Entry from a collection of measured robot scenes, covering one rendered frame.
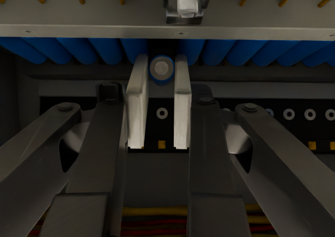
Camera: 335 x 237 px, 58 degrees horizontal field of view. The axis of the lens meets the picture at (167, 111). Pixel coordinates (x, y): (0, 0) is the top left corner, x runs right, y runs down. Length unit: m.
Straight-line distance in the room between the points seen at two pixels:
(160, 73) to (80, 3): 0.06
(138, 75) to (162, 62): 0.04
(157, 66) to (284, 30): 0.08
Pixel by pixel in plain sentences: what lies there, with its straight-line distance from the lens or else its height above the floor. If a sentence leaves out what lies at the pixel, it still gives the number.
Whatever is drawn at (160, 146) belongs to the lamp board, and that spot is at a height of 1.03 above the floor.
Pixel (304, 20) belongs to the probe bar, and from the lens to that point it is 0.18.
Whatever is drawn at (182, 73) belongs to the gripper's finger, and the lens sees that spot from 0.16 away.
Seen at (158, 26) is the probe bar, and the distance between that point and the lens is 0.16.
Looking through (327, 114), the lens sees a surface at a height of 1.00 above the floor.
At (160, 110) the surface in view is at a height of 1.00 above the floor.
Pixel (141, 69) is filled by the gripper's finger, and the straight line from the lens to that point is 0.17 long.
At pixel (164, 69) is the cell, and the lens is 0.20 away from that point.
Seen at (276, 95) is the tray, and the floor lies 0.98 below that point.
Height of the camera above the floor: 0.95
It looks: 10 degrees up
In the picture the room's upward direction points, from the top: 179 degrees counter-clockwise
